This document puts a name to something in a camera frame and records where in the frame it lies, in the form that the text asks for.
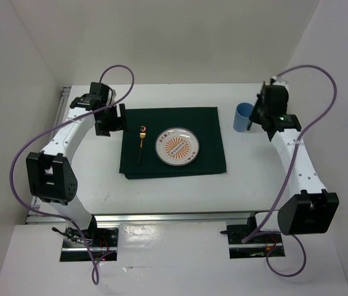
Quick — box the purple cable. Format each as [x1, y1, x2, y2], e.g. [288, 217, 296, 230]
[241, 64, 338, 276]
[9, 64, 136, 285]

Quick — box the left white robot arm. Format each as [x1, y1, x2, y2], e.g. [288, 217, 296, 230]
[26, 82, 127, 246]

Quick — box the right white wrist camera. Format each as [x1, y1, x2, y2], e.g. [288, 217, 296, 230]
[269, 76, 289, 91]

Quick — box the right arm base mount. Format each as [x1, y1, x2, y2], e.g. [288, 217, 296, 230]
[220, 216, 285, 259]

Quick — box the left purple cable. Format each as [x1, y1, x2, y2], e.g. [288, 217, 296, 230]
[9, 64, 136, 285]

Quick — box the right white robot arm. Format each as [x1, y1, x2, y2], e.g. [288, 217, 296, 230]
[245, 76, 339, 242]

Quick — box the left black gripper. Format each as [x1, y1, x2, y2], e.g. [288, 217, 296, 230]
[95, 103, 129, 137]

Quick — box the gold knife black handle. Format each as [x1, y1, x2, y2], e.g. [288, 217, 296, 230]
[246, 120, 253, 131]

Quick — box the gold fork black handle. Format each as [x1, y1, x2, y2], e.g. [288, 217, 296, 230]
[137, 126, 147, 165]

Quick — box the light blue plastic cup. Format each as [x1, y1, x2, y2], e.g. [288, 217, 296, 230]
[233, 102, 253, 132]

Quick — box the dark green cloth napkin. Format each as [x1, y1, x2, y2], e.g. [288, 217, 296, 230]
[119, 107, 227, 179]

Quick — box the aluminium frame rail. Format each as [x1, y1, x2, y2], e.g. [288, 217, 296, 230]
[25, 86, 316, 224]

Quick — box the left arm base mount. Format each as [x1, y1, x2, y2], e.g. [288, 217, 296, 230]
[52, 226, 119, 262]

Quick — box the orange patterned plate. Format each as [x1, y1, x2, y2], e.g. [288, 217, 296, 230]
[155, 128, 200, 167]

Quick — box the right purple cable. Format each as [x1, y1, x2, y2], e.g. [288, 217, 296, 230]
[241, 64, 338, 276]

